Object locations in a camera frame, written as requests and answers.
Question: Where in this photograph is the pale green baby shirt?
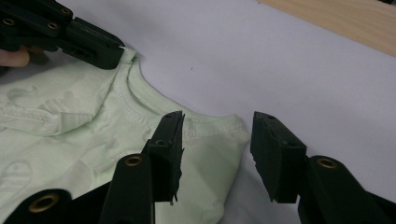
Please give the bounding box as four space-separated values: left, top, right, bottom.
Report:
0 46 251 224

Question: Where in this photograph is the light wooden table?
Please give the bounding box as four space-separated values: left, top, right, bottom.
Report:
258 0 396 58

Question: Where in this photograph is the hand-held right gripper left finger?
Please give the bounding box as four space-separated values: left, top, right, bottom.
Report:
141 110 185 206

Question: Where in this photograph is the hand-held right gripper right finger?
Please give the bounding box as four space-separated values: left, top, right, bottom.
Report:
250 111 307 203

